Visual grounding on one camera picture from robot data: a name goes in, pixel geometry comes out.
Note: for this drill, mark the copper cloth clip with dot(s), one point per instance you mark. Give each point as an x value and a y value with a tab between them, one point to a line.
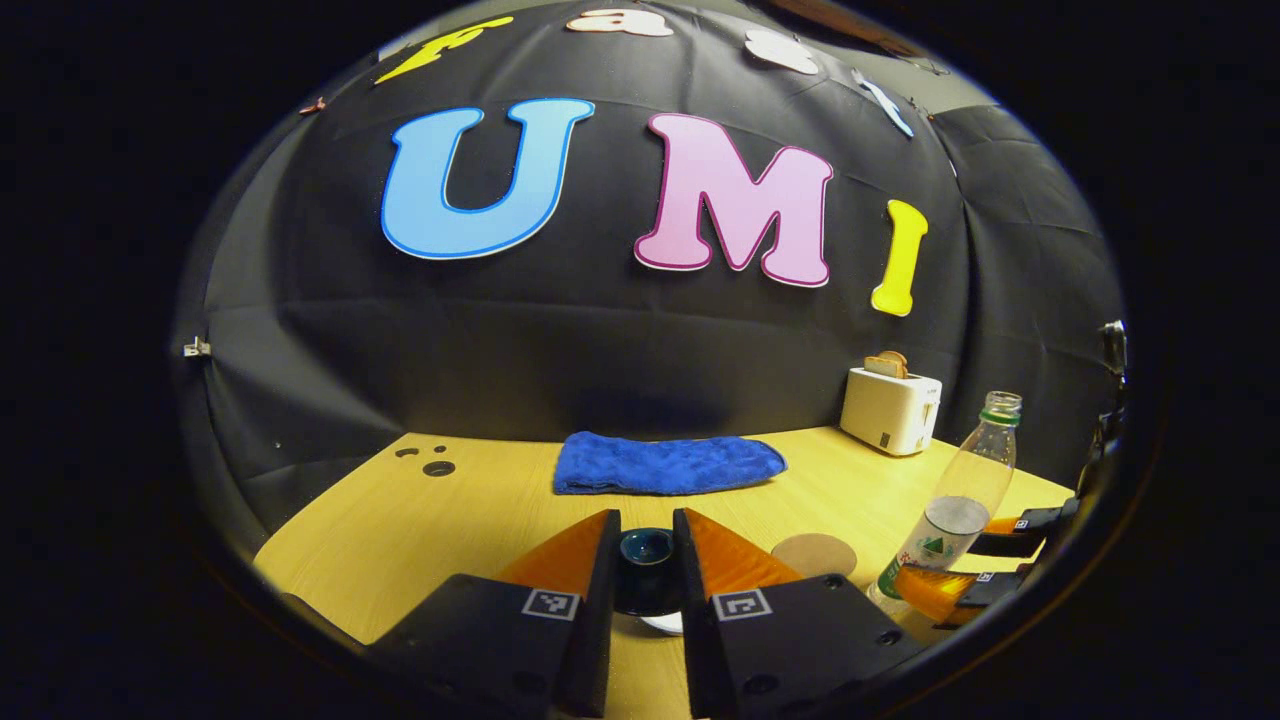
313	105

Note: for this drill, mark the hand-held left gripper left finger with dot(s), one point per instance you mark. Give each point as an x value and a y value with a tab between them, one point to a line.
598	600

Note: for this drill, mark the dark blue teacup lid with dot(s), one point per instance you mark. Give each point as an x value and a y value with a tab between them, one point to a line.
647	560

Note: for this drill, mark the white toaster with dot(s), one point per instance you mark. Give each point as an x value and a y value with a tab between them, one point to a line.
885	415

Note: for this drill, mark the blue towel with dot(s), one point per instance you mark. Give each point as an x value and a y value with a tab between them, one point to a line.
660	465

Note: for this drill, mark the clear plastic water bottle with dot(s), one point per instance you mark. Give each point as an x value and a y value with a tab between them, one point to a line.
975	470

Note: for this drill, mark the toast slice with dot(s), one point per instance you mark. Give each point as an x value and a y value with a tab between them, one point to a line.
896	357
878	367

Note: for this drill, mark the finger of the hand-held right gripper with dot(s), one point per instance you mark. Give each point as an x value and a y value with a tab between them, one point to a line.
1010	546
1000	592

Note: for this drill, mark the silver metal clip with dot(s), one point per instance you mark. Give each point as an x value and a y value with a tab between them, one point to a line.
196	348

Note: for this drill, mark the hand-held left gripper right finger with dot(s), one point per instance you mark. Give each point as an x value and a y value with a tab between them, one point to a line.
692	600

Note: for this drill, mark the round brown coaster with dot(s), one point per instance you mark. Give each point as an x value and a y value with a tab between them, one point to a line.
813	553

